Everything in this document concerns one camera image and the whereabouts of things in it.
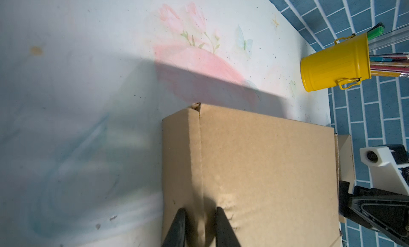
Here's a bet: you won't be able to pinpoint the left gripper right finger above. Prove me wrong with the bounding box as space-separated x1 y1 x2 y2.
215 207 241 247

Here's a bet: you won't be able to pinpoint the cardboard sheet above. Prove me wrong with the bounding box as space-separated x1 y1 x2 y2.
162 104 341 247

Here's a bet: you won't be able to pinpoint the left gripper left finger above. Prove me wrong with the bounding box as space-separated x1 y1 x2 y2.
161 208 186 247

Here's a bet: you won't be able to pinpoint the pens in cup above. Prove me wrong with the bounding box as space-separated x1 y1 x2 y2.
366 22 409 78

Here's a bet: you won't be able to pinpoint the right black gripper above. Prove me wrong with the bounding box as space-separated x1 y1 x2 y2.
338 181 409 247

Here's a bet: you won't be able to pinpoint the yellow pen cup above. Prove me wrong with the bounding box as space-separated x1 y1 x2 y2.
300 33 372 92

